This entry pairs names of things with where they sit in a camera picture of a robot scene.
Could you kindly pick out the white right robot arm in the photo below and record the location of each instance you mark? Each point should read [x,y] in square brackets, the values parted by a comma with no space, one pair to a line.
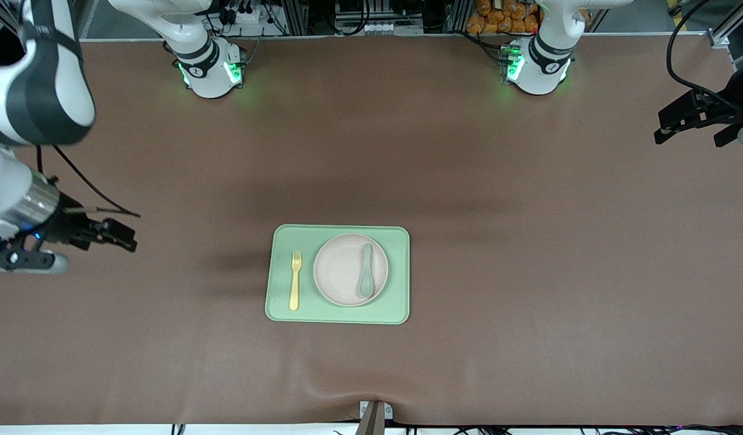
[45,90]

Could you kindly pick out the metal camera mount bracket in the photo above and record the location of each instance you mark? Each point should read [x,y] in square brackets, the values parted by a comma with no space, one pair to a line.
[374,417]

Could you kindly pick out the yellow plastic fork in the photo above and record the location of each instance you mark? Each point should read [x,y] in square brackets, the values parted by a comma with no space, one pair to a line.
[295,290]

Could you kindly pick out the green plastic spoon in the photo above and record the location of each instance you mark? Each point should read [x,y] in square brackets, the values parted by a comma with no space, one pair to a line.
[366,281]

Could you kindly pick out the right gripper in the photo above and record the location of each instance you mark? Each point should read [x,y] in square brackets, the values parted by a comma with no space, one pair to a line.
[65,226]

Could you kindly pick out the beige round plate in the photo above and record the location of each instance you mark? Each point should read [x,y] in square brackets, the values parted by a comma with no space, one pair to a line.
[338,272]

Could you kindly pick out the pile of orange objects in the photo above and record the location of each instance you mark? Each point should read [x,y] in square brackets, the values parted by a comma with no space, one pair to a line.
[498,18]

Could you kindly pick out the aluminium frame corner bracket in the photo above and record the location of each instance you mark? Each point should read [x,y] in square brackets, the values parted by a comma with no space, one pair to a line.
[719,39]

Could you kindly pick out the white power strip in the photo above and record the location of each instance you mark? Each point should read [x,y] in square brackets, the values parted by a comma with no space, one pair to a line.
[244,13]

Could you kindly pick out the brown table cover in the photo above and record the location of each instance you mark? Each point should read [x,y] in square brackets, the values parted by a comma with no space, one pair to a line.
[166,338]

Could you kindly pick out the light green rectangular tray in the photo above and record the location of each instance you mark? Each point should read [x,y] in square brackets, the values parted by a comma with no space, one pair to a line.
[398,284]

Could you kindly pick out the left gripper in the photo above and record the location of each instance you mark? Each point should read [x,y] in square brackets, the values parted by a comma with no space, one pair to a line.
[731,103]

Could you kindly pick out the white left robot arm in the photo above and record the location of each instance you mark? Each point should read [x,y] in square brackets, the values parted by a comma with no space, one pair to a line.
[537,72]

